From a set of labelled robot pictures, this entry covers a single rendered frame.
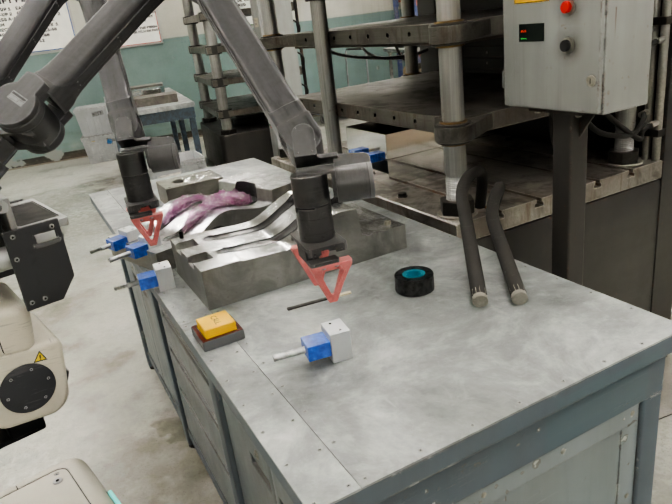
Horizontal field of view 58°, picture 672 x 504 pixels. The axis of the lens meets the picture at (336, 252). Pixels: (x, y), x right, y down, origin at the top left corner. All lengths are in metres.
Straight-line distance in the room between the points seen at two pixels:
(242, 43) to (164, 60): 7.50
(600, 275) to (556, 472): 1.14
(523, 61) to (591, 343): 0.78
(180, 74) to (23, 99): 7.52
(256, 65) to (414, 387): 0.57
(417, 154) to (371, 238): 0.75
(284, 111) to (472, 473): 0.61
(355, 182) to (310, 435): 0.37
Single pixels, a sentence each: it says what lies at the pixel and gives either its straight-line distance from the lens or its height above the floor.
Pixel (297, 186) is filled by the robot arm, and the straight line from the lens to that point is 0.93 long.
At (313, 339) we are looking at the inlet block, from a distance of 1.04.
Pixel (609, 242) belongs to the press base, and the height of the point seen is 0.56.
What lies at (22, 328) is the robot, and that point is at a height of 0.85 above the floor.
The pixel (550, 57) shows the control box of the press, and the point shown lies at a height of 1.19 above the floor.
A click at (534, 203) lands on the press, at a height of 0.78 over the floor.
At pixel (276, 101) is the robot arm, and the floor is 1.23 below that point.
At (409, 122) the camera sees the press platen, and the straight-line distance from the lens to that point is 1.93.
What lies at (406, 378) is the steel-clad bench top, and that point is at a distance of 0.99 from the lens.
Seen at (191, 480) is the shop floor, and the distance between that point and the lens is 2.16.
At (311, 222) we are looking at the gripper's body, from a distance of 0.94.
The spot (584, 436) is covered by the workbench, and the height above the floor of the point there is 0.66.
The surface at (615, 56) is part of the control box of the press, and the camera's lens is 1.50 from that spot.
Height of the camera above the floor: 1.34
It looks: 21 degrees down
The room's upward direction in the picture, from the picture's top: 7 degrees counter-clockwise
